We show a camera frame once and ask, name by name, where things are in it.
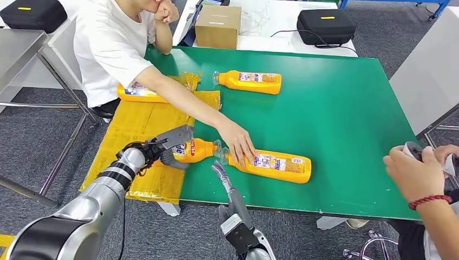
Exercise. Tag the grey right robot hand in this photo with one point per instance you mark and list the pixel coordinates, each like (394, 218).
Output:
(236, 204)

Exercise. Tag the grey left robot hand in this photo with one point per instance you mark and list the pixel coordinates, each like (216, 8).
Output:
(170, 161)

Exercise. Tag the orange detergent bottle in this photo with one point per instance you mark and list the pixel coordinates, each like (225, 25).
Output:
(200, 149)
(297, 172)
(125, 95)
(229, 80)

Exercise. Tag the white black handheld controller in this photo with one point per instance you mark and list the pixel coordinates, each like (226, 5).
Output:
(412, 150)
(452, 165)

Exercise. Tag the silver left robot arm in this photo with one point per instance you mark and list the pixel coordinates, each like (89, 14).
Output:
(89, 208)

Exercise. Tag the yellow taped cardboard mat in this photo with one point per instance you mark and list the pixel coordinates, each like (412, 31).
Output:
(143, 122)

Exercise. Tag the white table leg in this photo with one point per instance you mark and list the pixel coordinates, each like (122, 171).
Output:
(330, 223)
(168, 210)

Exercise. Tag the beige shoe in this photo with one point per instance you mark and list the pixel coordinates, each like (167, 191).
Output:
(356, 223)

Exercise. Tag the person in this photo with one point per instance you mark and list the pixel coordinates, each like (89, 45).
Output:
(416, 176)
(107, 46)

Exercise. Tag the chrome chair base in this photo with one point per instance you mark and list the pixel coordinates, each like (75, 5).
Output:
(373, 241)

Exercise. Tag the brown cardboard box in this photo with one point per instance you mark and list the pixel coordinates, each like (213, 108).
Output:
(218, 28)

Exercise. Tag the white side table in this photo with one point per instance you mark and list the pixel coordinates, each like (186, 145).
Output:
(61, 54)

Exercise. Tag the black zippered carrying case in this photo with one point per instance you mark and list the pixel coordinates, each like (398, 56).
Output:
(32, 16)
(324, 28)

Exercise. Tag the grey table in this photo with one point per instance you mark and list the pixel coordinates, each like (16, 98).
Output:
(430, 64)

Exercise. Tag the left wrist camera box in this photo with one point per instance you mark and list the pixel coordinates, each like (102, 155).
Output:
(175, 136)

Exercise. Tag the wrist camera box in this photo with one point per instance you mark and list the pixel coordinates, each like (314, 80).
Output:
(175, 136)
(238, 233)

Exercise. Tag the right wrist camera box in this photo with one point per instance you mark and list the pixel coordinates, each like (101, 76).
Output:
(238, 233)

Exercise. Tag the steel frame table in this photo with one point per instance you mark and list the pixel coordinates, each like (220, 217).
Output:
(18, 54)

